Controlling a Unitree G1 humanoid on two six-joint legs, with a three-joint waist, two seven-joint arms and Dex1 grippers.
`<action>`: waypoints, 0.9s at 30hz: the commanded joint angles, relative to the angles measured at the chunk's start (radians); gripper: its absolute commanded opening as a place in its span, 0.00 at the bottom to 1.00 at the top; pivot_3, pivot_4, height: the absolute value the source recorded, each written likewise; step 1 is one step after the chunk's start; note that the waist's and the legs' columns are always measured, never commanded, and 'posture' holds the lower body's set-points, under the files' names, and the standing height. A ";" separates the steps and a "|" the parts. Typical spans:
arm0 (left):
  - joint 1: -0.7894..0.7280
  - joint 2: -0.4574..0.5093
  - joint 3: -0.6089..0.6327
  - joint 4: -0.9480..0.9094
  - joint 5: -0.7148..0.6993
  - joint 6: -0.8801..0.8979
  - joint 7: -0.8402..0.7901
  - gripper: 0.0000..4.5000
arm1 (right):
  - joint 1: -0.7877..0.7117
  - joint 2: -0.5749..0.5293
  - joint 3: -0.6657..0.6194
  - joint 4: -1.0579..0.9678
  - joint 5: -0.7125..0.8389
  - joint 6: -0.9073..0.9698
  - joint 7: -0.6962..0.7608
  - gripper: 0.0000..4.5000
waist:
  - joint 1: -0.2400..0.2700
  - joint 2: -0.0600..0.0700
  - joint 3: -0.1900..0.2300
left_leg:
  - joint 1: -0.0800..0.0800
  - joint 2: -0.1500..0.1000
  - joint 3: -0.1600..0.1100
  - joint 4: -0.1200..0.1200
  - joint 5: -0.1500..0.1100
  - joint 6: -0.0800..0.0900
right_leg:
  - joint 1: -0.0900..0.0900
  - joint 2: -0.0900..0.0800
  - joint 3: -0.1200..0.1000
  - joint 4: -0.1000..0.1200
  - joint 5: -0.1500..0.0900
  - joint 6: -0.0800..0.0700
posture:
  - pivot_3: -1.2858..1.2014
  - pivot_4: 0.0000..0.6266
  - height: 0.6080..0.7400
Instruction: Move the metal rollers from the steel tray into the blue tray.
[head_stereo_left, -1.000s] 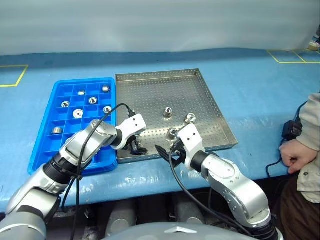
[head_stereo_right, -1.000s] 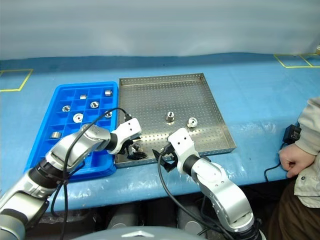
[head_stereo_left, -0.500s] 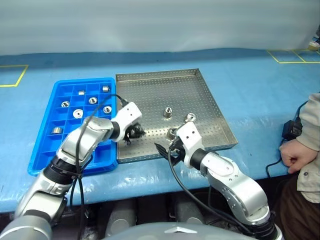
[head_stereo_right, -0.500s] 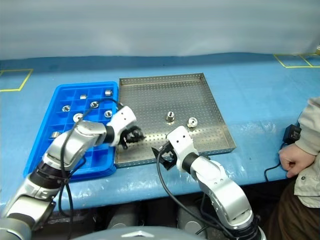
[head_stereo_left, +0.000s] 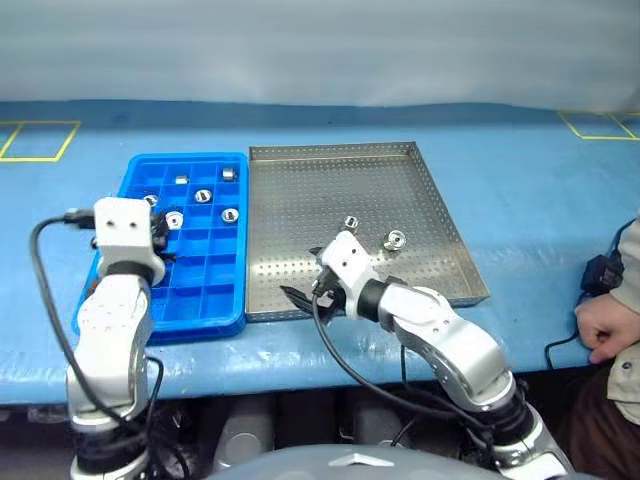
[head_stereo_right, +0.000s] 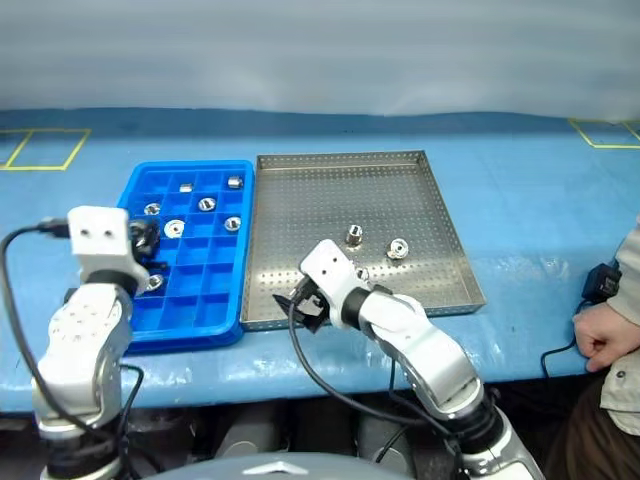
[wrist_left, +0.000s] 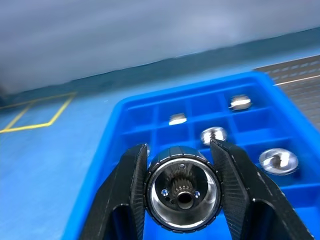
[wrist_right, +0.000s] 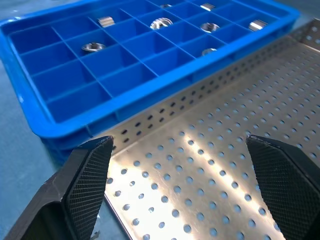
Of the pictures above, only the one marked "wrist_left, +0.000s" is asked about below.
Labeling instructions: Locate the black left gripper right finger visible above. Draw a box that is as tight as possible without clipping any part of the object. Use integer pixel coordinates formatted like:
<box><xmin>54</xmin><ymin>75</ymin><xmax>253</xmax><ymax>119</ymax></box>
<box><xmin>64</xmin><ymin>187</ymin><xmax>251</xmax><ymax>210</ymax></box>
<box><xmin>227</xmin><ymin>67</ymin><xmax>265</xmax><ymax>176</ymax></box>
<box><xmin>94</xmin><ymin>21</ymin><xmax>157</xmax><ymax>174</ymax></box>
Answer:
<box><xmin>209</xmin><ymin>138</ymin><xmax>315</xmax><ymax>240</ymax></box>

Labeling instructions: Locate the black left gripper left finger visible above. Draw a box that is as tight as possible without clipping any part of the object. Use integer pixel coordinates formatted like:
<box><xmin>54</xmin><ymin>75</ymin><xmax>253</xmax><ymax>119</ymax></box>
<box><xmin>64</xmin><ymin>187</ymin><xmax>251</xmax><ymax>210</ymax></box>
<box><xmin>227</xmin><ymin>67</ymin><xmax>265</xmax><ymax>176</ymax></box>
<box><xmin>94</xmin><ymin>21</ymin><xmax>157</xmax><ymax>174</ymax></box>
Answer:
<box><xmin>80</xmin><ymin>143</ymin><xmax>148</xmax><ymax>240</ymax></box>

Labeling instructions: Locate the metal roller with gear shaft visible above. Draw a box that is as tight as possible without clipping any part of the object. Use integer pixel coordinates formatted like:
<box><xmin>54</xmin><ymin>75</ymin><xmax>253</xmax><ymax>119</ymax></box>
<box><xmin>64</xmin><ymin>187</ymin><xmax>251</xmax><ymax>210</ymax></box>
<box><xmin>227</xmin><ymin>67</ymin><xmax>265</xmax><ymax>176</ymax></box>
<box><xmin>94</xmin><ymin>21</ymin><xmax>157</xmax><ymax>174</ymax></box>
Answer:
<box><xmin>144</xmin><ymin>145</ymin><xmax>222</xmax><ymax>234</ymax></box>

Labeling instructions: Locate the blue compartment tray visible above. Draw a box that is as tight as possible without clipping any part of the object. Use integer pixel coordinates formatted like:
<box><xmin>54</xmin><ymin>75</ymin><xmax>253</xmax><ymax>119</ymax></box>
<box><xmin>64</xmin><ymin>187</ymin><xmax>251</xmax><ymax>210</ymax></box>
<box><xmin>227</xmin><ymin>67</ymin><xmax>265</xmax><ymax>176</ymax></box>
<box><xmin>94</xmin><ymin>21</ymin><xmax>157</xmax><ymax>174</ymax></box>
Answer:
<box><xmin>61</xmin><ymin>71</ymin><xmax>320</xmax><ymax>240</ymax></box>

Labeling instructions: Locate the steel tray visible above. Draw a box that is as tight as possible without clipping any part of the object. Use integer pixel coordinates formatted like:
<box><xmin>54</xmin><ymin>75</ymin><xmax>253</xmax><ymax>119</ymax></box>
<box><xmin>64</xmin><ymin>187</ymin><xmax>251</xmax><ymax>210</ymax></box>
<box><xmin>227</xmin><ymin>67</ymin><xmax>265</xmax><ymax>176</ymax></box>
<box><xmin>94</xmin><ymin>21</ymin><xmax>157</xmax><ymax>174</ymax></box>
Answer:
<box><xmin>252</xmin><ymin>54</ymin><xmax>320</xmax><ymax>132</ymax></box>

